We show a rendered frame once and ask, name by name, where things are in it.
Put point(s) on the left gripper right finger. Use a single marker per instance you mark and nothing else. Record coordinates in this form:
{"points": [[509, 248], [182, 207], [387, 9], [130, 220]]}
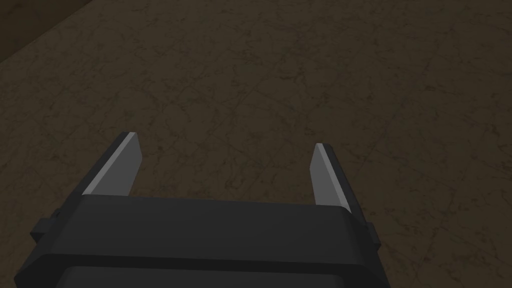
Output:
{"points": [[327, 182]]}

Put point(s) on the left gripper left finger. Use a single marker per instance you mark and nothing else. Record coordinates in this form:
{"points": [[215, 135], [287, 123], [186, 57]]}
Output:
{"points": [[116, 170]]}

